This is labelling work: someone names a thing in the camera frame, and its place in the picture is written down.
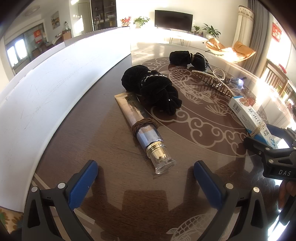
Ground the blue white carton box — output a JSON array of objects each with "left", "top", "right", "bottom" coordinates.
[{"left": 228, "top": 96, "right": 278, "bottom": 149}]

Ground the person's right hand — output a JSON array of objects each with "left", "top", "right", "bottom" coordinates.
[{"left": 278, "top": 181, "right": 296, "bottom": 209}]

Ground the floral cushion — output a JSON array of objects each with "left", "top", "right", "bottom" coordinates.
[{"left": 0, "top": 208, "right": 23, "bottom": 233}]

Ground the wooden dining chair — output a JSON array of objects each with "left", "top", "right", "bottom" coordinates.
[{"left": 260, "top": 59, "right": 295, "bottom": 97}]

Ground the rhinestone hair comb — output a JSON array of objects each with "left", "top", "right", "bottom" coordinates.
[{"left": 192, "top": 70, "right": 235, "bottom": 97}]

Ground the pearl hair claw clip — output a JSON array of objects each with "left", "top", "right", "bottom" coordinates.
[{"left": 212, "top": 68, "right": 226, "bottom": 81}]

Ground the orange lounge chair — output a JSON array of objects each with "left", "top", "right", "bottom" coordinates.
[{"left": 205, "top": 38, "right": 256, "bottom": 63}]

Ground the grey curtain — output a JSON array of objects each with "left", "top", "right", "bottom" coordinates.
[{"left": 243, "top": 1, "right": 273, "bottom": 77}]

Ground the white cardboard storage box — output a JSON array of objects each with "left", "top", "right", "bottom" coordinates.
[{"left": 1, "top": 27, "right": 130, "bottom": 212}]

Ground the white floor air conditioner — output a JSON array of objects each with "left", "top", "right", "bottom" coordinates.
[{"left": 232, "top": 5, "right": 254, "bottom": 46}]

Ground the gold cosmetic tube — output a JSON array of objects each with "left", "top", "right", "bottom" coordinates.
[{"left": 114, "top": 92, "right": 176, "bottom": 175}]

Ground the black velvet pouch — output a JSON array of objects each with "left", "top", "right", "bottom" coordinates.
[{"left": 169, "top": 51, "right": 208, "bottom": 71}]

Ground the black velvet scrunchie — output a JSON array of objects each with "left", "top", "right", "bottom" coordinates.
[{"left": 121, "top": 65, "right": 182, "bottom": 115}]

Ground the green potted plant right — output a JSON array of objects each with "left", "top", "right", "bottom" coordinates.
[{"left": 203, "top": 23, "right": 221, "bottom": 39}]

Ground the green potted plant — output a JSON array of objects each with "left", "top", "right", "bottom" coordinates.
[
  {"left": 203, "top": 23, "right": 221, "bottom": 39},
  {"left": 133, "top": 16, "right": 150, "bottom": 28}
]

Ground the white tv console table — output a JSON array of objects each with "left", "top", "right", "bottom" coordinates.
[{"left": 162, "top": 29, "right": 207, "bottom": 46}]

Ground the black flat television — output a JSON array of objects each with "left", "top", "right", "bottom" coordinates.
[{"left": 154, "top": 10, "right": 193, "bottom": 32}]

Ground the green potted plant left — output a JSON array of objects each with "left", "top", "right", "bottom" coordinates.
[{"left": 133, "top": 16, "right": 150, "bottom": 28}]

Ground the red flower pot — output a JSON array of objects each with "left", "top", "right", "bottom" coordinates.
[{"left": 120, "top": 16, "right": 131, "bottom": 27}]

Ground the dark display cabinet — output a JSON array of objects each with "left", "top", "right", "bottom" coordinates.
[{"left": 90, "top": 0, "right": 117, "bottom": 31}]

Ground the red wall decoration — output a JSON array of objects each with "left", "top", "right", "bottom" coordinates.
[{"left": 271, "top": 23, "right": 282, "bottom": 42}]

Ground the brown hair tie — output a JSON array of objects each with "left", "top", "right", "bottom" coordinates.
[{"left": 131, "top": 117, "right": 160, "bottom": 137}]

